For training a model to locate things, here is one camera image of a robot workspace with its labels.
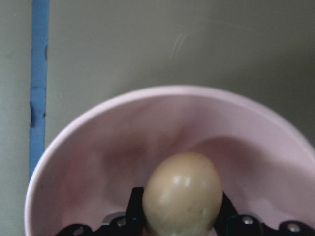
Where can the beige egg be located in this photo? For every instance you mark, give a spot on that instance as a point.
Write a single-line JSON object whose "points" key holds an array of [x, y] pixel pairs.
{"points": [[183, 196]]}

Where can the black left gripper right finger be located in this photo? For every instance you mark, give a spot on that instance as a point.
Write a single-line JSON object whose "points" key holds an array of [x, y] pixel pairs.
{"points": [[227, 210]]}

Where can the pink bowl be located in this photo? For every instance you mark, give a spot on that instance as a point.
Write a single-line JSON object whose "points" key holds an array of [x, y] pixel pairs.
{"points": [[267, 166]]}

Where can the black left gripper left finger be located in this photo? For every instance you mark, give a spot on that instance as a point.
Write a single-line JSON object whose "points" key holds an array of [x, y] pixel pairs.
{"points": [[134, 213]]}

